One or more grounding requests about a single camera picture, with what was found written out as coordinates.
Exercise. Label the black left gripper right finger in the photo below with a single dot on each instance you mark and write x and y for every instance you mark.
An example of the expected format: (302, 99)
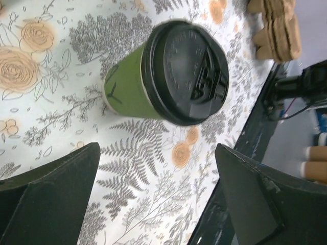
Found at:
(268, 206)

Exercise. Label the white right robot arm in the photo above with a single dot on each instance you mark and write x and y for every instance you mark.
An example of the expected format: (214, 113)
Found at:
(310, 85)

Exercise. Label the paper cups stack outside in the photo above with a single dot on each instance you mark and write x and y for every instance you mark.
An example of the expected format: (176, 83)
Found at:
(314, 166)

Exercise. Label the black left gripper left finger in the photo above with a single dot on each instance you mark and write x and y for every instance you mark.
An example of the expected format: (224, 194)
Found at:
(47, 205)

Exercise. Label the brown cardboard cup carrier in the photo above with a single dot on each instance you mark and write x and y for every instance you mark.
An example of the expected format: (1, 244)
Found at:
(279, 39)

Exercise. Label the black coffee cup lid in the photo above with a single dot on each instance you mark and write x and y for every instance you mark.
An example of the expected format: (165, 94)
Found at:
(185, 73)

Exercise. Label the floral table mat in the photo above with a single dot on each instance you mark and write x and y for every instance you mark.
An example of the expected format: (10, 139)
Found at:
(154, 178)

